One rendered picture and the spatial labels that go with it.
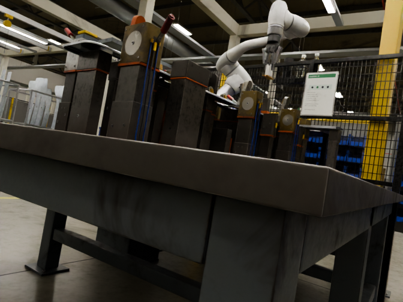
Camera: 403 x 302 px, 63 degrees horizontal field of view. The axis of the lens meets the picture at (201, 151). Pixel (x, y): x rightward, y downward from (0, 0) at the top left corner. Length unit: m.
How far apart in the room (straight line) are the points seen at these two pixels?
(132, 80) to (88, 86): 0.18
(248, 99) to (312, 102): 1.01
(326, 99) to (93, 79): 1.70
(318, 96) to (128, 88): 1.69
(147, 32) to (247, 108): 0.66
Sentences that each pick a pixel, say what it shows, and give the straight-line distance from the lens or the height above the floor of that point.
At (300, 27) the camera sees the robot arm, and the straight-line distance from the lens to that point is 2.19.
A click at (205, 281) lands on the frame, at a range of 0.37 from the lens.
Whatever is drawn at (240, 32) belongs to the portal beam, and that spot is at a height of 3.34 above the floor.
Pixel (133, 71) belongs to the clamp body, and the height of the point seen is 0.92.
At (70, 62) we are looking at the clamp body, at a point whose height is 0.97.
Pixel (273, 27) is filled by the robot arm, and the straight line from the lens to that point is 2.08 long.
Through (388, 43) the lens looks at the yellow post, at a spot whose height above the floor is 1.63.
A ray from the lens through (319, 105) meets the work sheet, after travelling 2.43.
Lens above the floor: 0.69
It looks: 2 degrees up
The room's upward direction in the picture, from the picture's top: 9 degrees clockwise
